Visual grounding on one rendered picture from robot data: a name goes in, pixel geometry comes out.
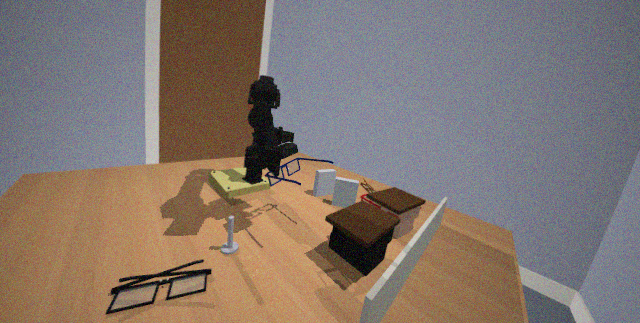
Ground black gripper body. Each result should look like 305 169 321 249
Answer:
245 124 298 159

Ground black-framed glasses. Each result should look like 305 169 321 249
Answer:
106 260 211 314

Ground long white flat bar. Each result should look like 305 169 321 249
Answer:
359 197 448 323

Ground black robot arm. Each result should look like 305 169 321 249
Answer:
242 75 294 185

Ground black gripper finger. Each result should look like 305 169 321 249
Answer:
257 155 271 171
265 157 281 177

